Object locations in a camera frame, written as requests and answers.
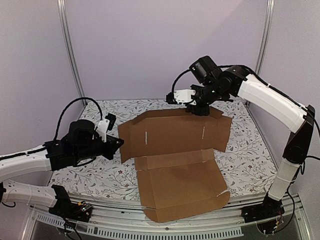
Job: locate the left aluminium frame post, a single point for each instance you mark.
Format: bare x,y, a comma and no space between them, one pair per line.
61,6

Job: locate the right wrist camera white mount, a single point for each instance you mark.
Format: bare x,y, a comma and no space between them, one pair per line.
183,96

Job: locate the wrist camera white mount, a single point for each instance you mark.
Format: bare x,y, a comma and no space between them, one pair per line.
105,125
183,96

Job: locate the right aluminium frame post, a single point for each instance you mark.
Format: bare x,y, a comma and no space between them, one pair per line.
265,36

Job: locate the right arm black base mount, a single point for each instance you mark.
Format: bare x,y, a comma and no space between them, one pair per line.
270,211

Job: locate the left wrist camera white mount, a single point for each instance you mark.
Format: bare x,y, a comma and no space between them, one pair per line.
105,125

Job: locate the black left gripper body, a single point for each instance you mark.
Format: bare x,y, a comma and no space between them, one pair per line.
85,153

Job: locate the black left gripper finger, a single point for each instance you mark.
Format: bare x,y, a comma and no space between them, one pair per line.
114,140
112,148

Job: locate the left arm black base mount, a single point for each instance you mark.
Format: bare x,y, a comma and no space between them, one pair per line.
65,208

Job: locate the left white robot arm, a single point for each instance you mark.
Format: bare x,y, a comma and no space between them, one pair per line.
44,158

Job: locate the brown cardboard box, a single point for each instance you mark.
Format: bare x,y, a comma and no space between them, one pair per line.
173,152

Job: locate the floral patterned table mat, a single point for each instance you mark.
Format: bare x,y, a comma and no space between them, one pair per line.
246,165

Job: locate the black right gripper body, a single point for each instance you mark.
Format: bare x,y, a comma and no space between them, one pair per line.
197,107

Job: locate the aluminium frame post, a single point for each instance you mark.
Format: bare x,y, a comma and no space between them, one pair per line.
265,36
61,6

